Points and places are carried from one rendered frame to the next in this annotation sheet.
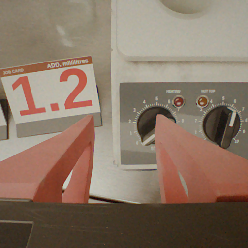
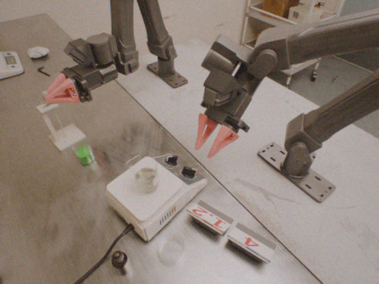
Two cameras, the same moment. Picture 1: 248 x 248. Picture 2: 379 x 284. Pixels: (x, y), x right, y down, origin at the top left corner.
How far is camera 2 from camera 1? 0.48 m
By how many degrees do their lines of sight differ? 55
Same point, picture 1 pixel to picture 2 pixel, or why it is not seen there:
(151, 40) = (171, 180)
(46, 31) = (188, 257)
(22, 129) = (229, 220)
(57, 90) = (206, 215)
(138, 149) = (197, 176)
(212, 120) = (172, 163)
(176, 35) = (164, 176)
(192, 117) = (176, 168)
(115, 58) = (182, 192)
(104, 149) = (205, 193)
